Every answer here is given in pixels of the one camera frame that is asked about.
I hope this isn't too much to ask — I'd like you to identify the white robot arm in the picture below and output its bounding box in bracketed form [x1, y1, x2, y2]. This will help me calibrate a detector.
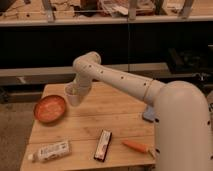
[73, 52, 213, 171]

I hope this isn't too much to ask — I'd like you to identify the orange ceramic bowl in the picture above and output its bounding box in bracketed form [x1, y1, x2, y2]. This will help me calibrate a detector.
[34, 95, 66, 123]

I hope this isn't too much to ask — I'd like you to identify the light blue sponge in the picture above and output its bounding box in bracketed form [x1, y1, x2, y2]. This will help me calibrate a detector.
[142, 106, 155, 122]

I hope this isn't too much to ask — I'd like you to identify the orange carrot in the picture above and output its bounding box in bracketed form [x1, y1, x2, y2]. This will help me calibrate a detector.
[122, 140, 155, 157]

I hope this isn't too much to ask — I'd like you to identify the white plastic bottle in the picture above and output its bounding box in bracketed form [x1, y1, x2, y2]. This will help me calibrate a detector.
[27, 140, 71, 162]

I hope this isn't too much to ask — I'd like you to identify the wooden shelf rail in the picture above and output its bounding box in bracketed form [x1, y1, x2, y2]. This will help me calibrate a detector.
[0, 15, 213, 27]

